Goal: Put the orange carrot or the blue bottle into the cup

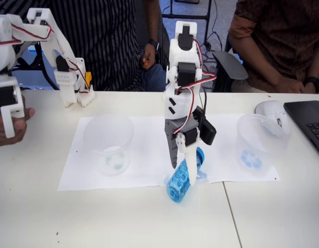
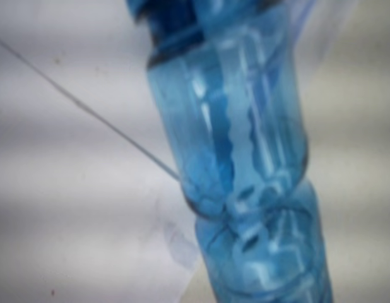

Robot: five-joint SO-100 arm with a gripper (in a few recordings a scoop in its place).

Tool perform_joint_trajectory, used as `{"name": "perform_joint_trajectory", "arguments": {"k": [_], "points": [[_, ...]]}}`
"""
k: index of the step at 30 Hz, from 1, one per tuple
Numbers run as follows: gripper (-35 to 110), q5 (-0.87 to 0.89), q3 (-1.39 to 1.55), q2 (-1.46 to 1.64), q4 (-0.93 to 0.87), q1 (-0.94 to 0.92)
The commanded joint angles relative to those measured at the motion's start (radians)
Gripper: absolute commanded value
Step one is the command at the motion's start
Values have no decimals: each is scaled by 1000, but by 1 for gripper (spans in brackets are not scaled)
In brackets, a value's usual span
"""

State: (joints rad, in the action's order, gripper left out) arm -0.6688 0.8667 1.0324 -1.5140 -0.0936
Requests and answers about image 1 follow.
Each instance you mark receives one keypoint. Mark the grey gripper black servo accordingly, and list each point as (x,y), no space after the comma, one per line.
(175,128)

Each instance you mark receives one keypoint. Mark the blue plastic bottle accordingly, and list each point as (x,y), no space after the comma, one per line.
(178,180)

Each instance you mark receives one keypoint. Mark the small orange object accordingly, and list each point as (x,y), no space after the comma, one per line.
(146,62)

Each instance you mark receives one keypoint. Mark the white leader arm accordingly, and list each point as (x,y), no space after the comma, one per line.
(64,46)

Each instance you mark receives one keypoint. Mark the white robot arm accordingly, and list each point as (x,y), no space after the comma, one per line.
(182,59)

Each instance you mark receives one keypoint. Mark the brown shirt person right forearm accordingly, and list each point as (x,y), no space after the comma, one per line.
(265,67)

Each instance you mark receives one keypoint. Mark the striped shirt person left forearm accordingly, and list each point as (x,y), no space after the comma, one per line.
(152,20)

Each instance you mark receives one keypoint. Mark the striped shirt person left hand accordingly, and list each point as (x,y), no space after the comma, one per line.
(149,54)

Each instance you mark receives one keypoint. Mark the striped shirt person right hand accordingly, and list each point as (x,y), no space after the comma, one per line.
(20,129)

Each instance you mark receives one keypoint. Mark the clear plastic cup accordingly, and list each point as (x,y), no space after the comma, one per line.
(262,144)
(108,144)

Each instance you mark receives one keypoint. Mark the white computer mouse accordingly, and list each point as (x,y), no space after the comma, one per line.
(268,108)

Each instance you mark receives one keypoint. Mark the black office chair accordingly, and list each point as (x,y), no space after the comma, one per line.
(229,64)

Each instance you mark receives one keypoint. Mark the black square smartwatch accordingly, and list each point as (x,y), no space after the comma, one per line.
(153,43)

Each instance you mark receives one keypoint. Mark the orange clamp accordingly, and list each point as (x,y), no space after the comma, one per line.
(88,79)

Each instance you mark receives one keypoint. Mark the black laptop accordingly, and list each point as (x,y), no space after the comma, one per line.
(309,116)

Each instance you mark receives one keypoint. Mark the striped shirt person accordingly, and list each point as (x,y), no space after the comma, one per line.
(97,38)

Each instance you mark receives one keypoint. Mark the black wrist band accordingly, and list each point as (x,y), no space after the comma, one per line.
(312,82)

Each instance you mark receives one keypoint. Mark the brown shirt person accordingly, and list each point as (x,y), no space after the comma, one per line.
(278,25)

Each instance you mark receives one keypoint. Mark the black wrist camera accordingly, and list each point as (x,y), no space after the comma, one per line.
(208,131)

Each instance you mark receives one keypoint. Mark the black metal stand frame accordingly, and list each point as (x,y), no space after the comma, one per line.
(185,16)

